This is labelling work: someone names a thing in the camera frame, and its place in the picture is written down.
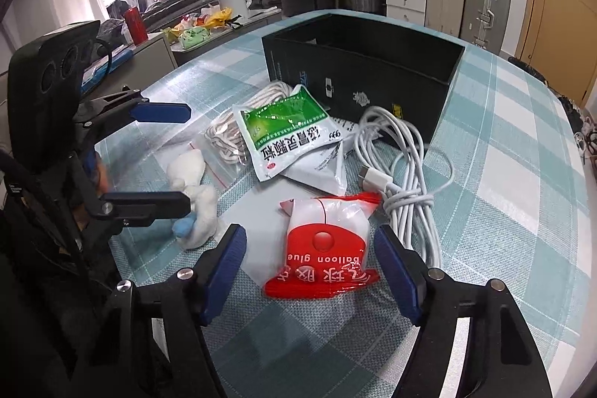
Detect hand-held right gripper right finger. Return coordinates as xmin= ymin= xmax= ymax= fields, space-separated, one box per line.
xmin=373 ymin=223 xmax=553 ymax=398

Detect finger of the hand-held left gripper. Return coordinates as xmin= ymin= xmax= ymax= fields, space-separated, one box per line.
xmin=75 ymin=87 xmax=192 ymax=138
xmin=88 ymin=190 xmax=192 ymax=235

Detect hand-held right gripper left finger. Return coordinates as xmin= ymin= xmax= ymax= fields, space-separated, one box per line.
xmin=70 ymin=223 xmax=248 ymax=398

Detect white plush toy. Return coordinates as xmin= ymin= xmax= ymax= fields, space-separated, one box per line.
xmin=166 ymin=148 xmax=220 ymax=250

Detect bagged white rope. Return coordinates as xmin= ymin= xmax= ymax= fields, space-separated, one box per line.
xmin=203 ymin=81 xmax=309 ymax=187

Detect white charging cable bundle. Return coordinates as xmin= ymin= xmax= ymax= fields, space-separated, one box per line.
xmin=352 ymin=105 xmax=455 ymax=273

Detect red and white glue packet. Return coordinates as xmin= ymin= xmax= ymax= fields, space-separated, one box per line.
xmin=262 ymin=192 xmax=383 ymax=301

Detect green and white medicine packet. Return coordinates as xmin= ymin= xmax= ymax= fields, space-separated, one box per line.
xmin=232 ymin=84 xmax=346 ymax=183

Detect black cardboard box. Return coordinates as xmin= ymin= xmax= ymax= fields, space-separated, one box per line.
xmin=261 ymin=11 xmax=467 ymax=147

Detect grey side cabinet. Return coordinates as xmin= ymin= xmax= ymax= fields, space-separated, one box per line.
xmin=81 ymin=6 xmax=283 ymax=100

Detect green snack bag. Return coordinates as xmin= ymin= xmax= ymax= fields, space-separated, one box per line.
xmin=179 ymin=26 xmax=212 ymax=50

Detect red bottle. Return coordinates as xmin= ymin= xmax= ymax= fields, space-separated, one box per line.
xmin=124 ymin=6 xmax=149 ymax=45

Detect yellow snack bag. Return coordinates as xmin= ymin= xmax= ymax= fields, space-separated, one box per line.
xmin=203 ymin=7 xmax=232 ymax=29

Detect black sofa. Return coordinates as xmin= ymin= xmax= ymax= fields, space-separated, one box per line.
xmin=107 ymin=0 xmax=225 ymax=40

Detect loose sneakers group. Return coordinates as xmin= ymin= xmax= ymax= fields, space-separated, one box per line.
xmin=557 ymin=94 xmax=597 ymax=169

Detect trash bin with black liner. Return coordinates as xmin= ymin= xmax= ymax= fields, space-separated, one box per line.
xmin=507 ymin=55 xmax=553 ymax=85

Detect silver suitcase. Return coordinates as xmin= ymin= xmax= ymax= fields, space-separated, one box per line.
xmin=459 ymin=0 xmax=513 ymax=54

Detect tan wooden door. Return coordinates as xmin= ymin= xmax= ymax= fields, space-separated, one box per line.
xmin=515 ymin=0 xmax=597 ymax=107

